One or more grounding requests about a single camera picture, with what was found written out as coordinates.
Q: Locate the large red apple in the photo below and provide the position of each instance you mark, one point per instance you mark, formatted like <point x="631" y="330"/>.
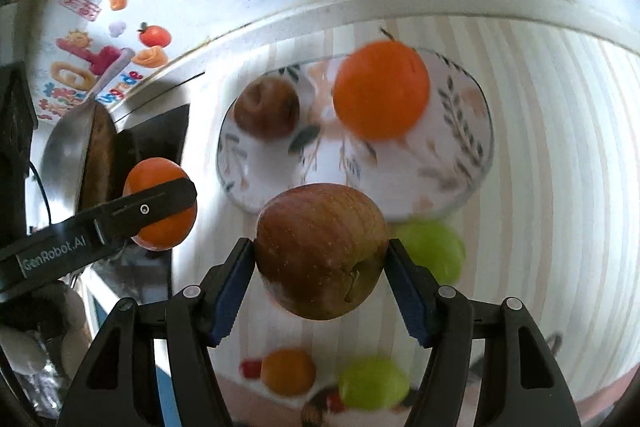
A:
<point x="320" y="252"/>

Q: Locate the metal wok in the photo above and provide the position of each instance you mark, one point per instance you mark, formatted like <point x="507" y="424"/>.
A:
<point x="65" y="157"/>

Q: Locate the leaf pattern plate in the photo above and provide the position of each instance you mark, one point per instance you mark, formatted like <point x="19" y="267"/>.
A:
<point x="260" y="177"/>

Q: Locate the dark red apple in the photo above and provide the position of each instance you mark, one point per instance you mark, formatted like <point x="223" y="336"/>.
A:
<point x="266" y="108"/>

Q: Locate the small orange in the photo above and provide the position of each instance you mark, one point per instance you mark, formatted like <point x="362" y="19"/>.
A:
<point x="288" y="372"/>

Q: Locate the colourful wall stickers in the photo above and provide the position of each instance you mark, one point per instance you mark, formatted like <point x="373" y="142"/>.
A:
<point x="75" y="77"/>

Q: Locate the green apple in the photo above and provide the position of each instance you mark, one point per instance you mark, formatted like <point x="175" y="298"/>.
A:
<point x="374" y="383"/>
<point x="440" y="249"/>

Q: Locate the small red fruit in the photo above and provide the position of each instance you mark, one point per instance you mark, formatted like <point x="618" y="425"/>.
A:
<point x="251" y="368"/>

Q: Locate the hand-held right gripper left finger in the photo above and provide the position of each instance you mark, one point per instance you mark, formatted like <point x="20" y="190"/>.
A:
<point x="231" y="304"/>

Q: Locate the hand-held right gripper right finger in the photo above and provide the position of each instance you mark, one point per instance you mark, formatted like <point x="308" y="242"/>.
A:
<point x="411" y="304"/>

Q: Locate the black appliance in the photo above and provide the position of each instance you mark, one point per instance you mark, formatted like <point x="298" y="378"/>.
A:
<point x="15" y="117"/>

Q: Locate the striped tablecloth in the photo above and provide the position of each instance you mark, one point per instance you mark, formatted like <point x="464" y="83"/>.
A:
<point x="540" y="187"/>

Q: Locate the orange persimmon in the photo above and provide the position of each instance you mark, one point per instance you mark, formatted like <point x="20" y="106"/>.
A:
<point x="160" y="172"/>

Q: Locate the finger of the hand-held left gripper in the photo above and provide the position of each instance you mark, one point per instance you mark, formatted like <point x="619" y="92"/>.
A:
<point x="150" y="207"/>

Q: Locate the large orange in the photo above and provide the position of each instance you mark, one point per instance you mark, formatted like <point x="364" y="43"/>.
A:
<point x="381" y="89"/>

